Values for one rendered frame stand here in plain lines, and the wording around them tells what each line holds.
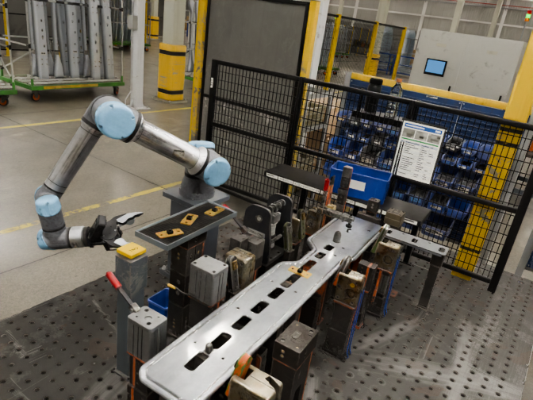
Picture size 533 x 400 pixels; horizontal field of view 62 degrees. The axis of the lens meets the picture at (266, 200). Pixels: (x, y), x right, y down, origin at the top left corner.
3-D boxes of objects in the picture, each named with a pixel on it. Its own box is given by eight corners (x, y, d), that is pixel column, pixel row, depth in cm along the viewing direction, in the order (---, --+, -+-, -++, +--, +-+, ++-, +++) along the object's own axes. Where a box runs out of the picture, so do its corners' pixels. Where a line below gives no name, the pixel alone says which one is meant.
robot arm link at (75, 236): (70, 222, 156) (67, 243, 152) (84, 221, 157) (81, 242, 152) (78, 233, 162) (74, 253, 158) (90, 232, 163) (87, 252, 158)
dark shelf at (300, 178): (419, 227, 216) (421, 221, 214) (262, 175, 255) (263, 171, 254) (430, 214, 233) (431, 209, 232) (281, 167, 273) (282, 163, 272)
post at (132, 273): (128, 382, 144) (130, 263, 127) (112, 371, 147) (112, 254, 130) (145, 368, 150) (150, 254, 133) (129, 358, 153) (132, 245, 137)
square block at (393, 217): (384, 282, 223) (401, 216, 210) (369, 275, 227) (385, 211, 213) (389, 275, 230) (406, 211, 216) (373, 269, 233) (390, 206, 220)
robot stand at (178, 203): (158, 271, 204) (162, 190, 189) (190, 256, 220) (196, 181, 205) (190, 290, 194) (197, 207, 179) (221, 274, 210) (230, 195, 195)
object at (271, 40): (292, 230, 426) (331, 2, 350) (284, 235, 415) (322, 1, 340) (190, 187, 493) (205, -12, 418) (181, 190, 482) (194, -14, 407)
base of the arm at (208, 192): (171, 191, 190) (172, 169, 186) (196, 184, 202) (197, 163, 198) (197, 203, 182) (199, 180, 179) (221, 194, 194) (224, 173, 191)
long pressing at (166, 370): (200, 422, 100) (200, 417, 99) (128, 374, 110) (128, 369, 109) (386, 228, 212) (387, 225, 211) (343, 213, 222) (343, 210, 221)
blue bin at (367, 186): (382, 205, 228) (389, 181, 223) (325, 190, 237) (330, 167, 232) (387, 195, 243) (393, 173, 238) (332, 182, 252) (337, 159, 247)
